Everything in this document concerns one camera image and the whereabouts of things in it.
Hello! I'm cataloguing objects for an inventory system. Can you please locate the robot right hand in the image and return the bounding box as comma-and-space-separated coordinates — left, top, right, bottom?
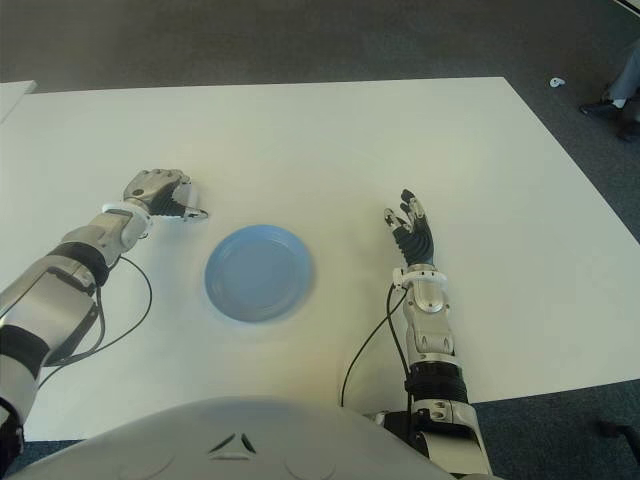
382, 188, 436, 269

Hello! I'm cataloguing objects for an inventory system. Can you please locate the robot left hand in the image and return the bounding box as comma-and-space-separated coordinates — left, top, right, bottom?
122, 168, 210, 222

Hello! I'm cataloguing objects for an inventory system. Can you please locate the blue plate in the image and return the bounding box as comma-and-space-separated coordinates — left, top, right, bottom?
203, 224, 318, 324

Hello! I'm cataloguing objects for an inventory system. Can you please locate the white side table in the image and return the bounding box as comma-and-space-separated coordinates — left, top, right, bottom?
0, 79, 39, 124

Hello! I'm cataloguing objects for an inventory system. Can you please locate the dark shoe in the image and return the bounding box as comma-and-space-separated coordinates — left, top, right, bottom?
579, 99, 626, 120

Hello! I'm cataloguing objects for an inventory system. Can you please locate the grey robot torso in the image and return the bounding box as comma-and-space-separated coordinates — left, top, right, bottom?
0, 394, 461, 480

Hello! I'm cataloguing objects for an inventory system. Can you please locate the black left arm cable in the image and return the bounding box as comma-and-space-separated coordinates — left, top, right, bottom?
37, 254, 154, 389

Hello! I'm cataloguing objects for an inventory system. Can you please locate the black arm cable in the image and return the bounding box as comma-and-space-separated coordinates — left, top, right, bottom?
37, 254, 154, 389
339, 282, 416, 416

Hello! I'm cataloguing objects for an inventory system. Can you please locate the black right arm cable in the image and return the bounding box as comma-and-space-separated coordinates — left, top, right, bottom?
339, 282, 416, 416

